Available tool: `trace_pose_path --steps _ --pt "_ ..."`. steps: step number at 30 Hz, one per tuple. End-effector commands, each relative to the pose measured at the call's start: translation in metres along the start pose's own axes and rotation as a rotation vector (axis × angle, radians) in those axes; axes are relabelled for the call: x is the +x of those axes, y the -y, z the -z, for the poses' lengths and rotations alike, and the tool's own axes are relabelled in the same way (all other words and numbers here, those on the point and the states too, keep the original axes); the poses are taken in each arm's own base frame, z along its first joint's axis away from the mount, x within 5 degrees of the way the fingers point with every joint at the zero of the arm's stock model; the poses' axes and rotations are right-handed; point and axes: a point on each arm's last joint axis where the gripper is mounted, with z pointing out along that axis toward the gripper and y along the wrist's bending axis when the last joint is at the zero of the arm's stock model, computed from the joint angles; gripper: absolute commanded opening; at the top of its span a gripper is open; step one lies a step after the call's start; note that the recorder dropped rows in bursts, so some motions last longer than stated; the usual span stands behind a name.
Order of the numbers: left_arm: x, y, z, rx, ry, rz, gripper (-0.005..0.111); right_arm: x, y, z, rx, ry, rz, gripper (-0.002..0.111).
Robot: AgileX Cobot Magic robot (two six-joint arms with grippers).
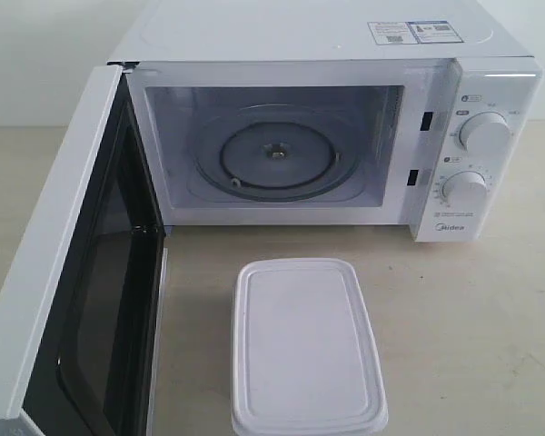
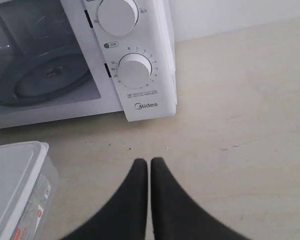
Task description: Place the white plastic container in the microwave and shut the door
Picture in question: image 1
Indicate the white plastic food container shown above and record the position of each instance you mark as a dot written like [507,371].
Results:
[304,359]

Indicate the white microwave door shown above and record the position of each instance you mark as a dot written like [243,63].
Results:
[81,304]

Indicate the white microwave oven body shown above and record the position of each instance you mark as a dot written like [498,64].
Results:
[406,102]

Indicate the glass turntable plate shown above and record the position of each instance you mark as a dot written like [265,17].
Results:
[277,153]

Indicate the lower white timer knob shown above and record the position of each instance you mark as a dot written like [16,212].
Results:
[465,187]

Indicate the upper white power knob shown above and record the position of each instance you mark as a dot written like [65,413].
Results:
[485,133]

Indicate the blue white label sticker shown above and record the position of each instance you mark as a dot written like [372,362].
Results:
[414,33]

